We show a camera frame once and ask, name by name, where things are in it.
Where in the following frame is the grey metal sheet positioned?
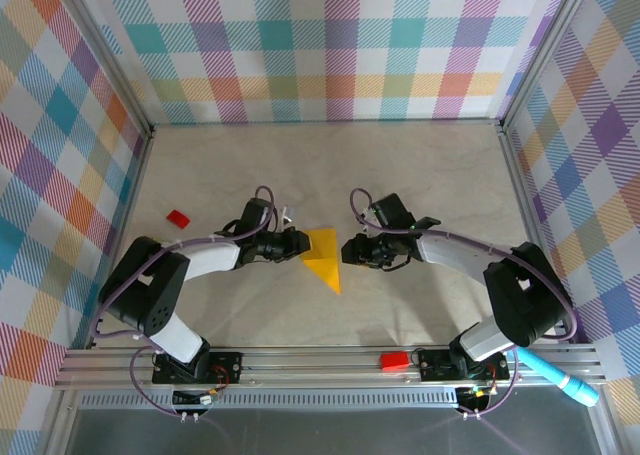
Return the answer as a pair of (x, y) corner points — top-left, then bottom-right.
(64, 407), (604, 455)

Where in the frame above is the red rectangular block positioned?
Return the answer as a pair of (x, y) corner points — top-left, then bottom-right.
(379, 352), (412, 373)

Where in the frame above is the checked fabric panel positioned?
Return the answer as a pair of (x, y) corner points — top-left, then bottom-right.
(79, 0), (571, 125)
(0, 0), (151, 455)
(504, 0), (640, 455)

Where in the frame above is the light blue cylinder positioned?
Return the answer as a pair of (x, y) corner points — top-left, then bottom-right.
(517, 347), (600, 406)

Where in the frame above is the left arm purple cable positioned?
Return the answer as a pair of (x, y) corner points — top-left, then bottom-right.
(92, 185), (279, 420)

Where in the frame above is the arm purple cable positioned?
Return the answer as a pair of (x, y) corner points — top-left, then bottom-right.
(348, 188), (580, 420)
(92, 185), (279, 420)

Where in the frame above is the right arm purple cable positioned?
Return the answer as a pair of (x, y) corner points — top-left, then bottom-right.
(348, 188), (580, 420)

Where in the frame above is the thin aluminium table rail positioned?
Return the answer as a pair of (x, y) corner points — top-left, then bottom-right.
(149, 118), (504, 127)

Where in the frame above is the wide aluminium base rail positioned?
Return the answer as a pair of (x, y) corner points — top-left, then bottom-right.
(54, 343), (609, 391)

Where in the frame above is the aluminium side rail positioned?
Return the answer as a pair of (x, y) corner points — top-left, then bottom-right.
(89, 127), (157, 350)
(499, 127), (572, 347)

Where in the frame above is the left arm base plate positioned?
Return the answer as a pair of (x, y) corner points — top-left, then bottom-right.
(152, 350), (245, 387)

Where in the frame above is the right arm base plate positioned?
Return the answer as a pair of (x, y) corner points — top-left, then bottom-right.
(418, 348), (511, 382)

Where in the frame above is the slotted grey cable duct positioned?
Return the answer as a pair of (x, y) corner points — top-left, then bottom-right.
(74, 392), (609, 411)

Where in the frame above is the aluminium corner post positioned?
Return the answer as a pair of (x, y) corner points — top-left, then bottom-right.
(498, 0), (597, 132)
(49, 0), (155, 132)

